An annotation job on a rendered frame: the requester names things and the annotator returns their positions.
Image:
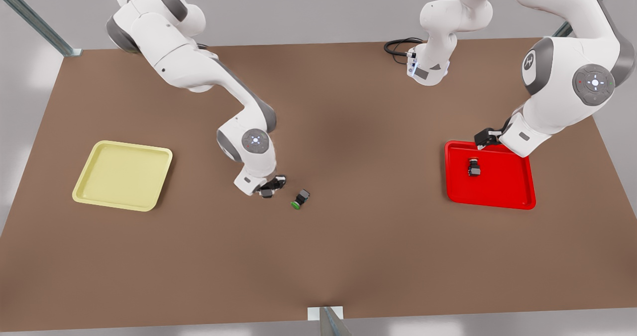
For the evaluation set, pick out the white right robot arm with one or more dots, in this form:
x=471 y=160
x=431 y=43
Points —
x=179 y=59

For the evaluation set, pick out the silver frame post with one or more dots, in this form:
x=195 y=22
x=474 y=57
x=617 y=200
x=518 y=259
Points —
x=35 y=20
x=329 y=321
x=587 y=5

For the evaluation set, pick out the red push button switch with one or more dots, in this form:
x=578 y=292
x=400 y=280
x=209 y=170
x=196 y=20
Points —
x=474 y=168

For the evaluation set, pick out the green push button switch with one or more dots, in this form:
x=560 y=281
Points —
x=300 y=199

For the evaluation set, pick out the red square tray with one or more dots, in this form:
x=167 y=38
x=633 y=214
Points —
x=497 y=181

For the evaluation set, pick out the pale yellow square tray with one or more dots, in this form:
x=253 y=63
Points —
x=122 y=175

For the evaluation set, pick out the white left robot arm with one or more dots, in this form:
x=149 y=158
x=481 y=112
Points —
x=567 y=72

